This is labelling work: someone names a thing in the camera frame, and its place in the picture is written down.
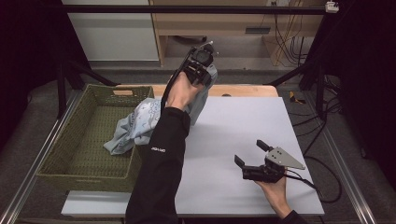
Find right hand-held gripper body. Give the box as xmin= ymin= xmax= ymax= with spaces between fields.
xmin=241 ymin=146 xmax=307 ymax=184

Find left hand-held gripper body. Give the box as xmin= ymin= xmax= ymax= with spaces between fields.
xmin=182 ymin=41 xmax=219 ymax=87

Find light blue patterned cloth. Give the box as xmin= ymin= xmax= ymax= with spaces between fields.
xmin=103 ymin=63 xmax=219 ymax=156

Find green woven basket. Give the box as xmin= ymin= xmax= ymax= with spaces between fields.
xmin=35 ymin=83 xmax=156 ymax=193

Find person's right hand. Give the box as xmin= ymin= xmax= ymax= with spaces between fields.
xmin=253 ymin=175 xmax=290 ymax=220

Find person's left hand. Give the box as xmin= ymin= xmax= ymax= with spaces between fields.
xmin=165 ymin=72 xmax=205 ymax=112

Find light wooden desk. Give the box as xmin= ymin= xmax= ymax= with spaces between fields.
xmin=148 ymin=0 xmax=325 ymax=67

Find yellow and black tape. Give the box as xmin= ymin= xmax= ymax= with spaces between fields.
xmin=288 ymin=91 xmax=308 ymax=105

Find grey socket strip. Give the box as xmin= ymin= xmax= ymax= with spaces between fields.
xmin=244 ymin=26 xmax=272 ymax=35

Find black metal stand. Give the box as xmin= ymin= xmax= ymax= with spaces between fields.
xmin=55 ymin=58 xmax=120 ymax=119
xmin=263 ymin=61 xmax=329 ymax=119

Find white cabinet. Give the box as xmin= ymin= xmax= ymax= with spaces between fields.
xmin=61 ymin=0 xmax=160 ymax=63

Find black curtain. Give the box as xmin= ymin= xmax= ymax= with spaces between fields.
xmin=0 ymin=0 xmax=92 ymax=153
xmin=311 ymin=0 xmax=396 ymax=190

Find white plug adapter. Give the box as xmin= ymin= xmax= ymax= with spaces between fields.
xmin=324 ymin=0 xmax=340 ymax=14

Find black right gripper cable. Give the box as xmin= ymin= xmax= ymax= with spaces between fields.
xmin=283 ymin=154 xmax=343 ymax=205

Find black horizontal frame bar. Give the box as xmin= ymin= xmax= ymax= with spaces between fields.
xmin=60 ymin=4 xmax=328 ymax=16

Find black floor cables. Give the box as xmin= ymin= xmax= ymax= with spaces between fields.
xmin=291 ymin=74 xmax=344 ymax=157

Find metal frame rail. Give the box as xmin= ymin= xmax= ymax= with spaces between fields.
xmin=0 ymin=89 xmax=82 ymax=224
xmin=302 ymin=91 xmax=378 ymax=224

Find bundle of hanging cables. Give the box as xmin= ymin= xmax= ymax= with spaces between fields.
xmin=272 ymin=11 xmax=310 ymax=67

